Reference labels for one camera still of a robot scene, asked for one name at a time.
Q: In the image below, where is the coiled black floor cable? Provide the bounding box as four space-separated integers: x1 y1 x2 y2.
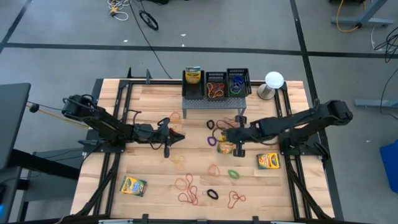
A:
138 9 160 32

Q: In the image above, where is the blue coil wristband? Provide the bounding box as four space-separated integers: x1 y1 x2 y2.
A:
232 73 246 86

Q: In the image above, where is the white and yellow cable bundle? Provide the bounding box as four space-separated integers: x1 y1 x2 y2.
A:
106 0 130 22

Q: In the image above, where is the dark grey monitor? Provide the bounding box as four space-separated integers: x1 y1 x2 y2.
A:
0 82 32 171

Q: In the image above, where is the grey metal stand leg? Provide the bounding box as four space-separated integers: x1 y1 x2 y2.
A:
330 0 395 29

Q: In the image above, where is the yellow rod with black ball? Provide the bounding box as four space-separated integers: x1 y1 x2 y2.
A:
26 103 91 129

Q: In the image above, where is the white dome on metal cylinder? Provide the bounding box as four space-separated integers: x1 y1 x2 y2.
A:
257 71 285 101

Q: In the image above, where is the yellow floor cable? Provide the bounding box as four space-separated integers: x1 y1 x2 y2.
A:
335 0 368 34

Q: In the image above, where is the grey floor bar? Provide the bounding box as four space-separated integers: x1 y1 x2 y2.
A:
354 98 398 109

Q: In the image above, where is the Crayola crayon box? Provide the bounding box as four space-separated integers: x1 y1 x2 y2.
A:
216 133 236 156
184 65 202 85
119 175 148 198
256 152 282 170

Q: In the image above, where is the grey perforated metal riser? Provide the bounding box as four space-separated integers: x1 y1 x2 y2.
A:
182 95 248 120

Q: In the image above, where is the blue bin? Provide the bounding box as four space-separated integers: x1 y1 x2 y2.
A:
379 139 398 194

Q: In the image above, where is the long black floor cable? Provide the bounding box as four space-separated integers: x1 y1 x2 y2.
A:
128 0 173 80

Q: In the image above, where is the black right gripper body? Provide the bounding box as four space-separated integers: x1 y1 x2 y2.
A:
229 115 262 157

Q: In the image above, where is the black floor cable bundle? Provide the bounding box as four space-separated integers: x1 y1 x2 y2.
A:
373 25 398 65

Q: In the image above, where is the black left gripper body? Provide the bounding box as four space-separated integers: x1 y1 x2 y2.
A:
136 119 172 158

